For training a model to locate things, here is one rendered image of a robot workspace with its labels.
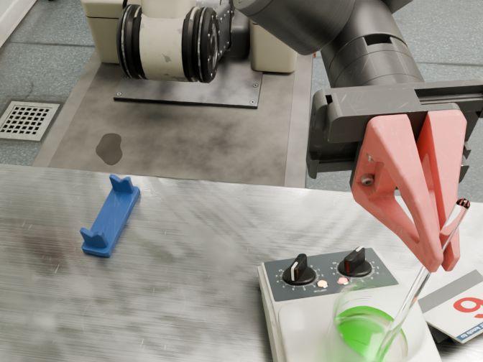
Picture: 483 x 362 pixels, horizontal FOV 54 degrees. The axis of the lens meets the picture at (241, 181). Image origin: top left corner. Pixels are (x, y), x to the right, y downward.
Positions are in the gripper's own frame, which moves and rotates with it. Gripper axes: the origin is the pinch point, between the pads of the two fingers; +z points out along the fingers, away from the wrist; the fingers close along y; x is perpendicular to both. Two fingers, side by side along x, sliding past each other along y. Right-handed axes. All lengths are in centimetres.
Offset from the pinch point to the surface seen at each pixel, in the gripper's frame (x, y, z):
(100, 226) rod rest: 25.1, -25.9, -20.8
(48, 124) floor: 101, -78, -124
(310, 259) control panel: 22.6, -2.5, -12.9
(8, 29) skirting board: 99, -108, -188
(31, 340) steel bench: 26.1, -31.6, -8.0
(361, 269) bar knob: 20.4, 1.8, -10.2
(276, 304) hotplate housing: 19.2, -6.9, -6.7
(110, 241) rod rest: 25.1, -24.5, -18.6
